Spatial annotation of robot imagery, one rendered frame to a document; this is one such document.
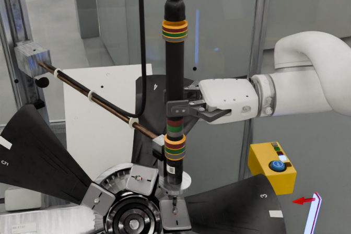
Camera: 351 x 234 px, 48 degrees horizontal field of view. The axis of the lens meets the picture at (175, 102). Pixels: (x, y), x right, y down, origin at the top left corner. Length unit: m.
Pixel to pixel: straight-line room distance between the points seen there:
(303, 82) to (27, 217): 0.72
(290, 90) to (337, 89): 0.14
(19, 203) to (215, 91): 0.60
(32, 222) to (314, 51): 0.76
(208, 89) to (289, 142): 1.15
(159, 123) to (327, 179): 1.33
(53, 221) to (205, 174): 0.95
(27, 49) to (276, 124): 1.07
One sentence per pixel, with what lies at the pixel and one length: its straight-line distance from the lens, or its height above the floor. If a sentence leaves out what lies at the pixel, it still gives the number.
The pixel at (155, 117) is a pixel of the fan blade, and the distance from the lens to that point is 0.95.
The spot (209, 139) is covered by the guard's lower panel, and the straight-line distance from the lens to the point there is 1.72.
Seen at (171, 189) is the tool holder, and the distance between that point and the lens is 0.85.
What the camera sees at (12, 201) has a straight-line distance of 1.11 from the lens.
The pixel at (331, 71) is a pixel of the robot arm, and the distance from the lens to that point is 0.68.
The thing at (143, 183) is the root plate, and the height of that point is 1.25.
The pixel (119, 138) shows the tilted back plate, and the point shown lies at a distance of 1.15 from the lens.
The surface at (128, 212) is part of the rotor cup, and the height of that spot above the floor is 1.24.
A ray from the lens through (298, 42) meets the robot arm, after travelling 0.75.
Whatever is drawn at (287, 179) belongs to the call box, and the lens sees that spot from 1.28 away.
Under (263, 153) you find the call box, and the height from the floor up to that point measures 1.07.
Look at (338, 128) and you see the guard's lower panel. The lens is 1.94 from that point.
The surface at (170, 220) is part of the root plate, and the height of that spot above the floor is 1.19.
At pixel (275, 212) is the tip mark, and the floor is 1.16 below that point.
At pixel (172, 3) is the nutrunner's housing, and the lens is 0.66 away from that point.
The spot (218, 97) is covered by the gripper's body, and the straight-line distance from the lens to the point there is 0.73.
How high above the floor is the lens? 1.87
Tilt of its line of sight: 31 degrees down
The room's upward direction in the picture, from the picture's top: straight up
